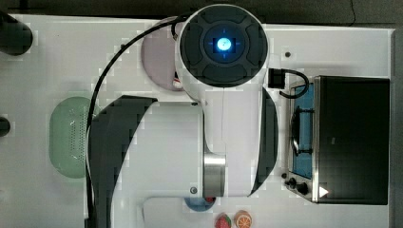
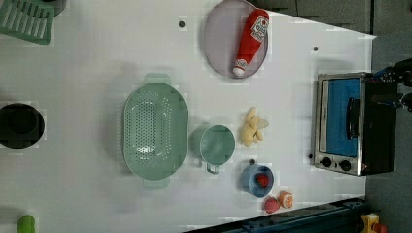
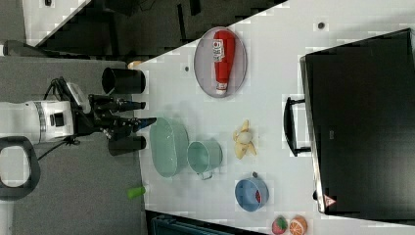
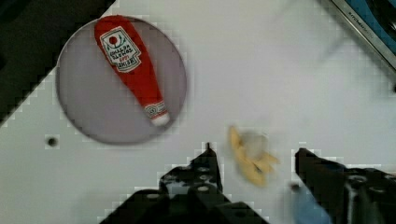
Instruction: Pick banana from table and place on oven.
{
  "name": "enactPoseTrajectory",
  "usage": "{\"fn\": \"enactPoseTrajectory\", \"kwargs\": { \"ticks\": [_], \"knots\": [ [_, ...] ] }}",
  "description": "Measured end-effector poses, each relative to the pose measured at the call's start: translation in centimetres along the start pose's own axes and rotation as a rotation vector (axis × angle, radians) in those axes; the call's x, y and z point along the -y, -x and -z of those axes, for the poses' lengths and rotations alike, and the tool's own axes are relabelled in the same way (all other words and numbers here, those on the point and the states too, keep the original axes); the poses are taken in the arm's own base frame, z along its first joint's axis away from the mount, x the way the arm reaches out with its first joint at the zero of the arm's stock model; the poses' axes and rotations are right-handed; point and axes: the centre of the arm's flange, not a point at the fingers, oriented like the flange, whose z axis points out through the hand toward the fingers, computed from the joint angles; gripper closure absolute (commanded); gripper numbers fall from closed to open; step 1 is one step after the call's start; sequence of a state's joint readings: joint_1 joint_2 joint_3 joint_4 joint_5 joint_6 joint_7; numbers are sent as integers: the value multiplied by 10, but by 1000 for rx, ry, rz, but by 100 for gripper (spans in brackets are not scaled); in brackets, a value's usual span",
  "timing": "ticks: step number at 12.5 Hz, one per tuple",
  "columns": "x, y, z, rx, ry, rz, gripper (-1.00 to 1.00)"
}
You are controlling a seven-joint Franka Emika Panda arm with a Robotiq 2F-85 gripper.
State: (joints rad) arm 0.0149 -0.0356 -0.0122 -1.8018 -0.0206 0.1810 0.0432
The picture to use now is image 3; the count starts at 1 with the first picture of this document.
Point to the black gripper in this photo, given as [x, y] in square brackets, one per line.
[94, 114]

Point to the plush peeled banana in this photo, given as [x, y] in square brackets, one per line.
[243, 141]

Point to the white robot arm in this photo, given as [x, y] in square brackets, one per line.
[61, 121]

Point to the black toaster oven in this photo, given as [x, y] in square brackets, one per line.
[360, 109]

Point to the black cylinder lower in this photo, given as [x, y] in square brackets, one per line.
[127, 145]

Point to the black cylinder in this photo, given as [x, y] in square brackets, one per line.
[123, 81]
[127, 145]

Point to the black cylinder upper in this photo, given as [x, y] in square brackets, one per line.
[123, 81]

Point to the green perforated colander basket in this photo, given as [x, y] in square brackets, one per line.
[169, 143]

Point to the green marker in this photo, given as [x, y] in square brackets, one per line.
[135, 192]

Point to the green metal cup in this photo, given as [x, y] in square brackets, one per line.
[204, 157]

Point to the grey round plate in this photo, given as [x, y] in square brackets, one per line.
[204, 66]

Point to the red plush ketchup bottle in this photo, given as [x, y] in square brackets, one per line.
[223, 49]

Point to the blue bowl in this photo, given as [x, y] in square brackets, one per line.
[251, 194]

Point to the plush strawberry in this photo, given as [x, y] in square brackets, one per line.
[279, 225]

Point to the plush orange slice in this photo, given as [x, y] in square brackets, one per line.
[298, 225]

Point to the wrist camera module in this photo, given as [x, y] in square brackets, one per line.
[79, 97]

